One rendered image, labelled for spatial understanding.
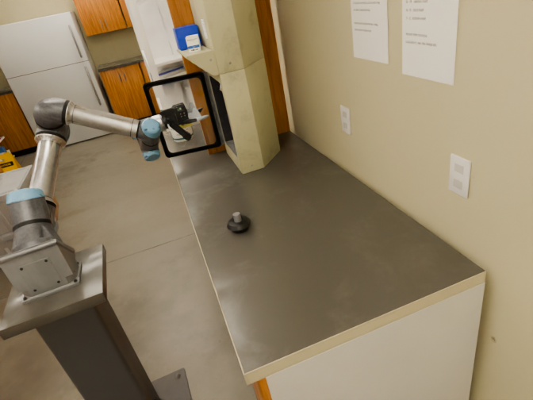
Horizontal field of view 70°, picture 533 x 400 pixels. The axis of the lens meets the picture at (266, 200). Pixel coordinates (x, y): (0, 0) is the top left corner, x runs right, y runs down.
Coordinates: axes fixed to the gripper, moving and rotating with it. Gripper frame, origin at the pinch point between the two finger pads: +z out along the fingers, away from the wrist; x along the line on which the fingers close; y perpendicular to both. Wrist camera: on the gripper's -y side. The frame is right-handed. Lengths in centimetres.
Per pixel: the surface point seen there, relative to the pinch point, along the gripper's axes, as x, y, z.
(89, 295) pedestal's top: -67, -27, -62
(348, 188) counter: -56, -31, 40
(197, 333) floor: -6, -121, -44
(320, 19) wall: -24, 29, 52
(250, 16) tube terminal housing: -4.7, 35.0, 29.6
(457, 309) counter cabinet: -118, -41, 38
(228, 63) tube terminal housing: -14.1, 20.9, 13.5
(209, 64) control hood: -14.1, 22.4, 5.6
